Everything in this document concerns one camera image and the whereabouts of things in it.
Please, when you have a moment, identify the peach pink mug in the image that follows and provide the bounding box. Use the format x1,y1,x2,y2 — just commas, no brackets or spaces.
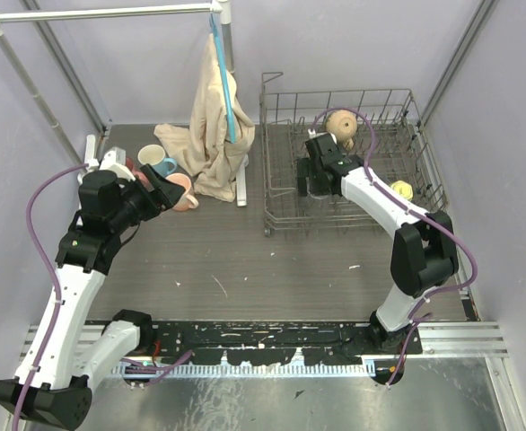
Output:
166,172,199,212

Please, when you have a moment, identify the light blue mug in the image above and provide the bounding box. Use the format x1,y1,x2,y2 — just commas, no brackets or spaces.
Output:
137,145,178,178

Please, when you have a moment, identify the yellow-green mug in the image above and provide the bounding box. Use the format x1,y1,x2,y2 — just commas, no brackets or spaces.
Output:
390,180,414,201

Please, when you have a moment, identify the clear glass cup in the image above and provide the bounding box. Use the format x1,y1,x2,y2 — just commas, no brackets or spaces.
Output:
305,192,332,215

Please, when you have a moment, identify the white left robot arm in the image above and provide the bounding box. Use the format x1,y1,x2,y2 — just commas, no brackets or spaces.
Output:
0,165,185,430

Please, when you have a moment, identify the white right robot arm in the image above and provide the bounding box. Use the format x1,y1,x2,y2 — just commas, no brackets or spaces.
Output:
296,133,459,354

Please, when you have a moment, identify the white metal clothes rack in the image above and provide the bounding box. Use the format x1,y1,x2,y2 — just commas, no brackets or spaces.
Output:
0,0,249,207

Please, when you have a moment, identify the beige round mug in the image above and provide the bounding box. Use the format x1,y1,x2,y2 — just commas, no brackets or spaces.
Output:
325,110,358,152

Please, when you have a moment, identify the beige cloth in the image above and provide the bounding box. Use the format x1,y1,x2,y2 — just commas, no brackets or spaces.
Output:
153,36,255,202

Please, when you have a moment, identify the blue clothes hanger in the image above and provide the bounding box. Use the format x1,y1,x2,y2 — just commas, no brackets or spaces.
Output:
209,13,237,144

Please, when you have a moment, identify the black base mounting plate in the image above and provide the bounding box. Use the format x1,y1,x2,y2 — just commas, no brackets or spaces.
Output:
124,321,422,366

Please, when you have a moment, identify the grey wire dish rack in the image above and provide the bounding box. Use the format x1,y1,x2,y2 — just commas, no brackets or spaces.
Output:
259,72,448,236

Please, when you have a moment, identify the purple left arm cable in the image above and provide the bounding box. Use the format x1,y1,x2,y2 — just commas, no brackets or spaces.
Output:
10,162,93,431

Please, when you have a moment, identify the slotted cable duct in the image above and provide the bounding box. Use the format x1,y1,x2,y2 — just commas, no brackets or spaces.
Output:
110,358,377,379

